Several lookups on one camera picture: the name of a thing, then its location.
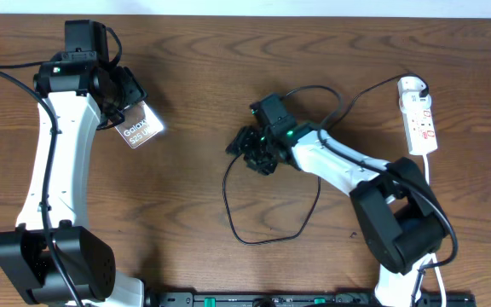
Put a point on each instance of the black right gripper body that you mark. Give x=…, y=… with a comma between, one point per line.
x=260, y=154

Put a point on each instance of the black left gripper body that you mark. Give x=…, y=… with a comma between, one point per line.
x=125, y=89

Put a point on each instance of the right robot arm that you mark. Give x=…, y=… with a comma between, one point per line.
x=402, y=222

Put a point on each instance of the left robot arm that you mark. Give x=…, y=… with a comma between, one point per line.
x=50, y=256

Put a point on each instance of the white USB charger adapter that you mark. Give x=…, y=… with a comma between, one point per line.
x=412, y=102

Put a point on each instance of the white power strip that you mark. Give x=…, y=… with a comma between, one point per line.
x=419, y=127

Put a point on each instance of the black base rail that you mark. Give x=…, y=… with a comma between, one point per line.
x=351, y=297

